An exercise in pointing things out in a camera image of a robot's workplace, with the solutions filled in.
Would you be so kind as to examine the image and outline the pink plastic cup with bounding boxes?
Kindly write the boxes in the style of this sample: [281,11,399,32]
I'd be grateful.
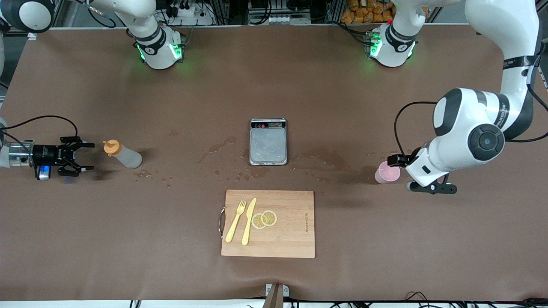
[375,162,402,184]

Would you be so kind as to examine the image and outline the translucent sauce bottle orange cap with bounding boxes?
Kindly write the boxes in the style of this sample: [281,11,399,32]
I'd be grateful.
[103,139,143,169]

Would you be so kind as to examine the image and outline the brown table mat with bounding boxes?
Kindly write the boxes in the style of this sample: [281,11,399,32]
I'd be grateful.
[0,24,548,302]

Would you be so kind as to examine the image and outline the silver digital kitchen scale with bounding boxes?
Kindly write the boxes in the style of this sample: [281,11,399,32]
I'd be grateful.
[249,118,288,166]

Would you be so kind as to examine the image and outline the wooden cutting board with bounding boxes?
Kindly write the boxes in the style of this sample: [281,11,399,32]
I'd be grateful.
[221,190,316,258]

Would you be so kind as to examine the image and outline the bag of orange snacks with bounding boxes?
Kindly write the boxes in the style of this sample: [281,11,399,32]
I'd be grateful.
[341,0,396,24]

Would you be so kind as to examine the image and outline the yellow plastic knife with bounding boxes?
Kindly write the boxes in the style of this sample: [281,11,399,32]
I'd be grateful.
[241,198,257,246]

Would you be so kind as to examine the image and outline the yellow plastic fork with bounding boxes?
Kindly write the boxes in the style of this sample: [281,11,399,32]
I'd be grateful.
[225,199,247,243]

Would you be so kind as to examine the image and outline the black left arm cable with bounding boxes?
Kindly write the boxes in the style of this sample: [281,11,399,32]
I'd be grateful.
[393,101,438,157]

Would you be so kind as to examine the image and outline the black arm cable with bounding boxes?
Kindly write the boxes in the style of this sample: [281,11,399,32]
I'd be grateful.
[0,115,79,144]
[393,101,438,157]

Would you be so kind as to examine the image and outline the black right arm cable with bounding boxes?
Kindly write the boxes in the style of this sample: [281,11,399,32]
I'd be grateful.
[0,115,79,144]

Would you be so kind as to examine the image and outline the black cable bundle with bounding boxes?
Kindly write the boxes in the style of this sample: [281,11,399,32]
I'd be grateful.
[291,292,548,308]

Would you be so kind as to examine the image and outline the grey table edge bracket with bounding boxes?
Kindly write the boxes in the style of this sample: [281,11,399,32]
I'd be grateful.
[263,283,290,308]

